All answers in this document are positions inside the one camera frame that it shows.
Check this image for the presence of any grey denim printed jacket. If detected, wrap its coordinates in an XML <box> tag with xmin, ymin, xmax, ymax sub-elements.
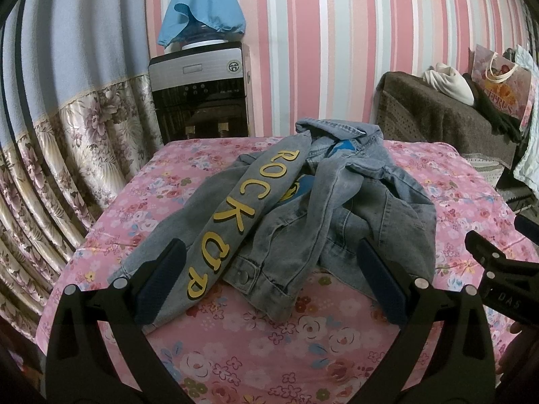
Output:
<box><xmin>116</xmin><ymin>119</ymin><xmax>437</xmax><ymax>328</ymax></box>

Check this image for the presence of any person's right hand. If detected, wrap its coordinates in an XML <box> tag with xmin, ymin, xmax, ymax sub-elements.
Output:
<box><xmin>496</xmin><ymin>322</ymin><xmax>538</xmax><ymax>375</ymax></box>

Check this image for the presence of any white patterned hanging cloth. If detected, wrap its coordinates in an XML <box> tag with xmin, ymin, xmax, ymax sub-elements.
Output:
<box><xmin>513</xmin><ymin>46</ymin><xmax>539</xmax><ymax>198</ymax></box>

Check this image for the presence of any pink floral bed sheet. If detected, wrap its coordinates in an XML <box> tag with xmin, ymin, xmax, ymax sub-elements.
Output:
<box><xmin>36</xmin><ymin>138</ymin><xmax>538</xmax><ymax>403</ymax></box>

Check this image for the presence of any black garment on sofa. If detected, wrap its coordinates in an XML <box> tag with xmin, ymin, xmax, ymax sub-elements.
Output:
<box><xmin>463</xmin><ymin>73</ymin><xmax>522</xmax><ymax>143</ymax></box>

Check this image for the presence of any pink floral gift bag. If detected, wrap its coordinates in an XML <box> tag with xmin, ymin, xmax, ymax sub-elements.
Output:
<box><xmin>471</xmin><ymin>45</ymin><xmax>537</xmax><ymax>132</ymax></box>

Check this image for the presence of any brown blanket covered sofa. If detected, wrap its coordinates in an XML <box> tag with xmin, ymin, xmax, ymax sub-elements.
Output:
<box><xmin>375</xmin><ymin>71</ymin><xmax>517</xmax><ymax>169</ymax></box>

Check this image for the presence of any cream white bundled garment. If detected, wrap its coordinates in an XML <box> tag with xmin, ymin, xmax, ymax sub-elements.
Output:
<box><xmin>422</xmin><ymin>63</ymin><xmax>475</xmax><ymax>107</ymax></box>

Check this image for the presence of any floral beige curtain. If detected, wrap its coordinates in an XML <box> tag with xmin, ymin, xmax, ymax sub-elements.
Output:
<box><xmin>1</xmin><ymin>0</ymin><xmax>163</xmax><ymax>339</ymax></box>

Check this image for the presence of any silver black water dispenser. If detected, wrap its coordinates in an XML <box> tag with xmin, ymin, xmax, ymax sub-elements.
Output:
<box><xmin>148</xmin><ymin>41</ymin><xmax>255</xmax><ymax>144</ymax></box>

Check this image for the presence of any blue cloth bottle cover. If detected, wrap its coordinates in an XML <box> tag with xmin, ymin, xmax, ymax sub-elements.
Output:
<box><xmin>157</xmin><ymin>0</ymin><xmax>247</xmax><ymax>47</ymax></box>

